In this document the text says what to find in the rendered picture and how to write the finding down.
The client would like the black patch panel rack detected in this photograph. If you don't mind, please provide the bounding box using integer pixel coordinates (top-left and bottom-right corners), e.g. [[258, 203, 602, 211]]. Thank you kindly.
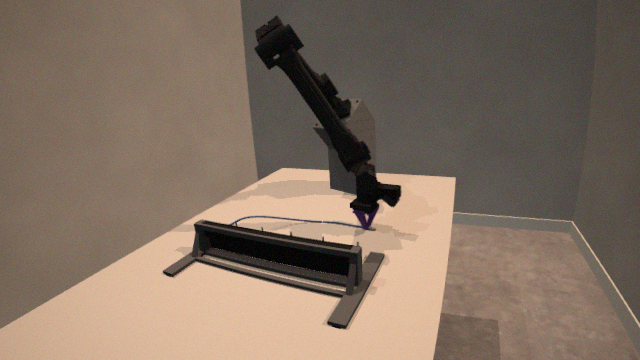
[[163, 220, 385, 329]]

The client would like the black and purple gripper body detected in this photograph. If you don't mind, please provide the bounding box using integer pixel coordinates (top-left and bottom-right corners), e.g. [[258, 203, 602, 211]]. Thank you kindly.
[[350, 183, 379, 213]]

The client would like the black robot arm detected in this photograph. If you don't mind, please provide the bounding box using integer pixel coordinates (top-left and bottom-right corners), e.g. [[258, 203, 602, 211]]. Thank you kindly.
[[254, 16, 401, 207]]

